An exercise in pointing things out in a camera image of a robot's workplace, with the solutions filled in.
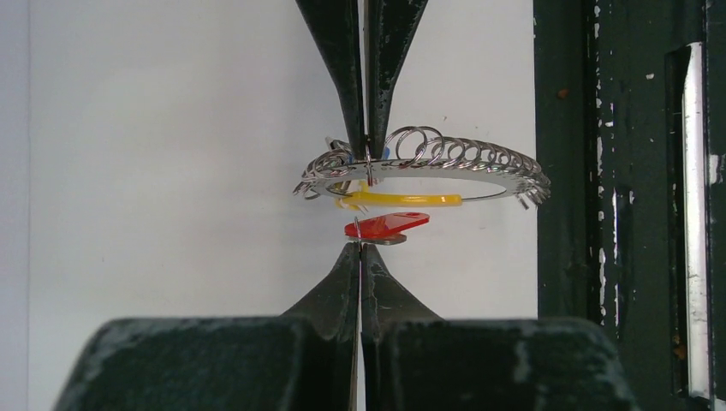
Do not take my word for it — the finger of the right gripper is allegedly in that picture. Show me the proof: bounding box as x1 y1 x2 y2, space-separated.
366 0 427 159
296 0 366 159

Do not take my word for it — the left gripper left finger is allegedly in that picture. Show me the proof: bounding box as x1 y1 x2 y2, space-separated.
283 242 360 410

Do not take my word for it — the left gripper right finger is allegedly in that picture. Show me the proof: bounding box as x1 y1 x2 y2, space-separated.
360 244 441 410

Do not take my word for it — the red key tag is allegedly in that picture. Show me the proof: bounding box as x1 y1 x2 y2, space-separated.
344 211 431 246

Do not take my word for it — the keyring bunch with coloured tags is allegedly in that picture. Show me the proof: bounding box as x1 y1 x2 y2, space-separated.
293 126 551 208

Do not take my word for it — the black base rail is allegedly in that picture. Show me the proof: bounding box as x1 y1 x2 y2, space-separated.
533 1 725 410

